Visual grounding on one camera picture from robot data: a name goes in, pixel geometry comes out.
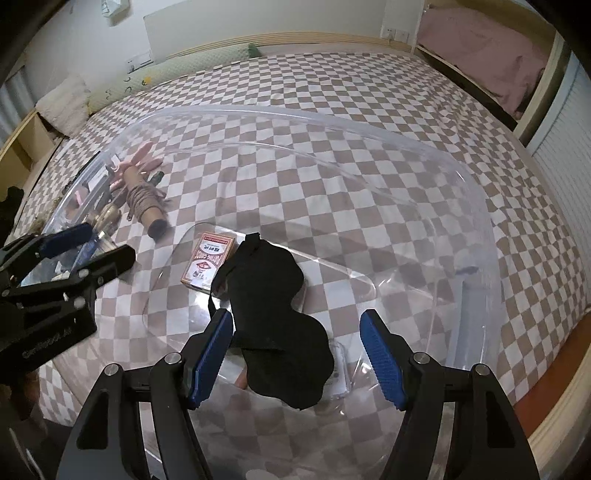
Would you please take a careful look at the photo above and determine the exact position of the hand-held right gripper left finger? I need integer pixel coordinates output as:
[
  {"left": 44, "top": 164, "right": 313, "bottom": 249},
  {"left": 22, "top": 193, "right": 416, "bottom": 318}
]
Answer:
[{"left": 55, "top": 308, "right": 236, "bottom": 480}]

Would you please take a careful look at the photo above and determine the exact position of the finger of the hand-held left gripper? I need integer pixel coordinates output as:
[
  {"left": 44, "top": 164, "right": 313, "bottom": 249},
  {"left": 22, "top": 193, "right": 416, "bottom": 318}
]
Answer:
[
  {"left": 8, "top": 244, "right": 137, "bottom": 311},
  {"left": 0, "top": 222, "right": 93, "bottom": 278}
]

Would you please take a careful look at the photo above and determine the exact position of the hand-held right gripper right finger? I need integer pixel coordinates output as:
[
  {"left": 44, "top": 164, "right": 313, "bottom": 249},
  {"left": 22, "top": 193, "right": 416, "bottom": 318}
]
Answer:
[{"left": 359, "top": 309, "right": 541, "bottom": 480}]

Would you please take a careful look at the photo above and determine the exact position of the black eye mask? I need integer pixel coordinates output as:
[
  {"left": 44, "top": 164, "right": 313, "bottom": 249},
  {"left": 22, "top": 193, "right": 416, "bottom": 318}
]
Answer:
[{"left": 208, "top": 233, "right": 337, "bottom": 411}]

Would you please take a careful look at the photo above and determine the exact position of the playing card box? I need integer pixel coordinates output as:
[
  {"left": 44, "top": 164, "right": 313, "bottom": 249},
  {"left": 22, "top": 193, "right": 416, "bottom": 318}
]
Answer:
[{"left": 180, "top": 233, "right": 241, "bottom": 291}]

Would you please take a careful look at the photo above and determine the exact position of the clear plastic container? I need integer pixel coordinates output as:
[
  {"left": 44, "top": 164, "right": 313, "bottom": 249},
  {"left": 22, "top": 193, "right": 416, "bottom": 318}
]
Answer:
[{"left": 44, "top": 104, "right": 504, "bottom": 480}]

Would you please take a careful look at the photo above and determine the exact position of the small clear plastic case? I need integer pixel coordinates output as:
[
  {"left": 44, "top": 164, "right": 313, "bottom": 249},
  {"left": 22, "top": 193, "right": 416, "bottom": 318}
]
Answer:
[{"left": 323, "top": 342, "right": 349, "bottom": 400}]

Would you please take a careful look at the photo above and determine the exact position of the black cloth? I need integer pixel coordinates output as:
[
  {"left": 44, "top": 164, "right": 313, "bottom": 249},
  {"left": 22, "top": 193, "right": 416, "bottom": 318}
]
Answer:
[{"left": 0, "top": 186, "right": 26, "bottom": 241}]

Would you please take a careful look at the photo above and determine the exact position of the cardboard spool of brown twine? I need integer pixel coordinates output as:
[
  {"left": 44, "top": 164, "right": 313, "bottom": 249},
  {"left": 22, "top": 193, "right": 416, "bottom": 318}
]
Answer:
[{"left": 121, "top": 165, "right": 171, "bottom": 240}]

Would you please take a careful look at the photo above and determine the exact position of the wooden shelf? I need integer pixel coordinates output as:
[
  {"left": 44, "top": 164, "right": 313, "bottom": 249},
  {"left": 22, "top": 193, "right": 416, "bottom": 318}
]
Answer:
[{"left": 0, "top": 108, "right": 61, "bottom": 195}]

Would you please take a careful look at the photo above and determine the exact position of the white fluffy pillow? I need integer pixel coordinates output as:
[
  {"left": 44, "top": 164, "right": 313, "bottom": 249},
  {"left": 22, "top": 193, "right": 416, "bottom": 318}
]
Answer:
[{"left": 36, "top": 74, "right": 89, "bottom": 137}]

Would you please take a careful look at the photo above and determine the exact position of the grey striped curtain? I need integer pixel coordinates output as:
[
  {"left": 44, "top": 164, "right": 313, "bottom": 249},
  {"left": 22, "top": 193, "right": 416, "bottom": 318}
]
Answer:
[{"left": 0, "top": 60, "right": 38, "bottom": 144}]

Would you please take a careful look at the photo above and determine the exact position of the long green pillow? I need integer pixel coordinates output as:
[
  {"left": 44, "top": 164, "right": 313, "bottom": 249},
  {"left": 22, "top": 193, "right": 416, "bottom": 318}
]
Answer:
[{"left": 88, "top": 44, "right": 263, "bottom": 114}]

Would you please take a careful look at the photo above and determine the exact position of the checkered bed sheet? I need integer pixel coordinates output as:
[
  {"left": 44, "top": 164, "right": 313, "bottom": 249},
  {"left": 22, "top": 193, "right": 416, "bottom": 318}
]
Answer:
[{"left": 14, "top": 53, "right": 591, "bottom": 444}]

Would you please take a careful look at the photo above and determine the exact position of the white ribbed cabinet door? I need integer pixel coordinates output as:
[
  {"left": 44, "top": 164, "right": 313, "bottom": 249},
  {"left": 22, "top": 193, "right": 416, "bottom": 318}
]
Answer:
[{"left": 526, "top": 51, "right": 591, "bottom": 185}]

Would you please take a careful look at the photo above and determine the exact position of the pink blanket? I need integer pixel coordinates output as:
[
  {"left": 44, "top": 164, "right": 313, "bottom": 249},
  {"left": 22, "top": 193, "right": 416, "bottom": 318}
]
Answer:
[{"left": 418, "top": 4, "right": 552, "bottom": 114}]

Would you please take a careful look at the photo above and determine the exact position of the wooden post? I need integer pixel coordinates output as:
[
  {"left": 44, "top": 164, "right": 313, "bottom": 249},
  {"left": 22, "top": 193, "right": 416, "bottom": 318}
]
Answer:
[{"left": 512, "top": 32, "right": 568, "bottom": 144}]

